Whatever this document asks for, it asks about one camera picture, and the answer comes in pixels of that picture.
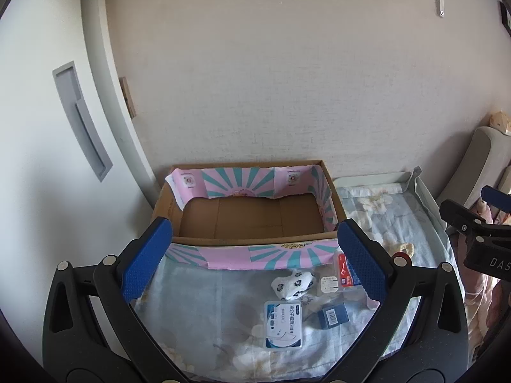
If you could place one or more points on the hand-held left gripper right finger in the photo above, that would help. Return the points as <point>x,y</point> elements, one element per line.
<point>361,259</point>

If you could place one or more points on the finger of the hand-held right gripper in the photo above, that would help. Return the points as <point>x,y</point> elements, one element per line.
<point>463,217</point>
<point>497,199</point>

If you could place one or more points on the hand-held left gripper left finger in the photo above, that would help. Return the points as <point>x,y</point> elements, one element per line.
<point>147,255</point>

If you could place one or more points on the red round object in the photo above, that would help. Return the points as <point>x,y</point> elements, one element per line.
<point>400,257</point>

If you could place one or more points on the cream scrunchie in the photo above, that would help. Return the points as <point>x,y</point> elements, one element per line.
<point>402,245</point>

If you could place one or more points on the small blue box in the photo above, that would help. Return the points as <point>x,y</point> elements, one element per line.
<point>333,316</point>

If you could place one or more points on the white dental floss box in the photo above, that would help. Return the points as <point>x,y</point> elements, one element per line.
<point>281,323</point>

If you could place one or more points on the cardboard box with pink flaps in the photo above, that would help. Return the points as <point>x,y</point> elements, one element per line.
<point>247,215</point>

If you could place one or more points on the floss pick box red label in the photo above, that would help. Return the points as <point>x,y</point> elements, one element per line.
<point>342,267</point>

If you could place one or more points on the white charger plug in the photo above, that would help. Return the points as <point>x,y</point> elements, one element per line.
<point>328,285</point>

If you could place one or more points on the grey headboard cushion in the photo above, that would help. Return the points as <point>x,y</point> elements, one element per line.
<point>475,159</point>

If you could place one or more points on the pink blanket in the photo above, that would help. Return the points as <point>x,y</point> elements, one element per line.
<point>485,311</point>

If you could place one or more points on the white sock with black print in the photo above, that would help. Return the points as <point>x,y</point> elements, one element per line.
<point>291,285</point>

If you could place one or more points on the beige plush toy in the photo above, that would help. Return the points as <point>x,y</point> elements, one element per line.
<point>501,121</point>

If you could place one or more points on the floral bedsheet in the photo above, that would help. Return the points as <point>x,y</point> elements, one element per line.
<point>223,299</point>

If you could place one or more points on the white wardrobe door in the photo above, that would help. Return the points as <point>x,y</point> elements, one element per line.
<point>40,167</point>

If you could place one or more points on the wooden block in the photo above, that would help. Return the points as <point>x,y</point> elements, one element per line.
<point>127,95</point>

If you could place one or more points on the dark wall item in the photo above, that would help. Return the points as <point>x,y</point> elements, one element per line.
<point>506,16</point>

